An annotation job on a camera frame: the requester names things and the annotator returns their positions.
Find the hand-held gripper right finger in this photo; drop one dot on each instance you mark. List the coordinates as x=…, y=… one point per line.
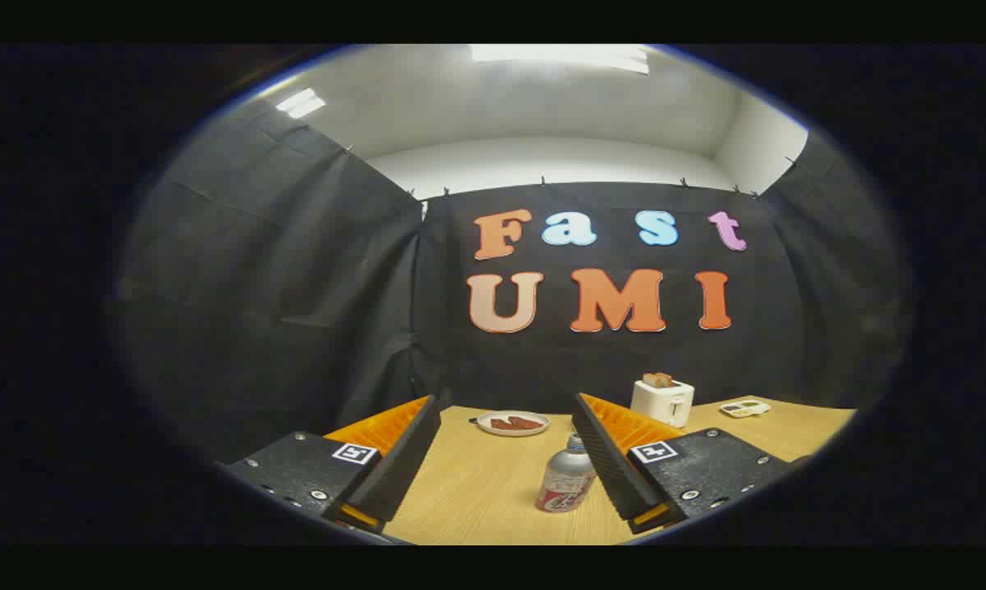
x=611, y=463

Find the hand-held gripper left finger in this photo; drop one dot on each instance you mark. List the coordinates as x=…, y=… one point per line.
x=402, y=463

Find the silver juice bottle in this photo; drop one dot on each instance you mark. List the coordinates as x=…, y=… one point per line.
x=565, y=483

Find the wooden table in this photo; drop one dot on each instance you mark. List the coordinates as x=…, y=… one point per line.
x=476, y=483

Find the white toaster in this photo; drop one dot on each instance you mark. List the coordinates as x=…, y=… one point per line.
x=661, y=403

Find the white round plate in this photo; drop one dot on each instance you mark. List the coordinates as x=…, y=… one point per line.
x=484, y=424

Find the toast slice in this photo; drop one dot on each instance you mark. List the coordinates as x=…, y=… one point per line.
x=657, y=379

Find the red meat slices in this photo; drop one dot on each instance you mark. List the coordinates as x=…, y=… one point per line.
x=515, y=424

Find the white divided dish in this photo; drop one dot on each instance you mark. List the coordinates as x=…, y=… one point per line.
x=745, y=408

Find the black backdrop cloth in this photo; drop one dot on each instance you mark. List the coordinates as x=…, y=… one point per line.
x=296, y=311

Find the small ceiling light panel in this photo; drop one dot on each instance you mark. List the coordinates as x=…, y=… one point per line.
x=300, y=103

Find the long ceiling light panel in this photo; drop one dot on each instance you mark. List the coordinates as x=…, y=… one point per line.
x=558, y=56

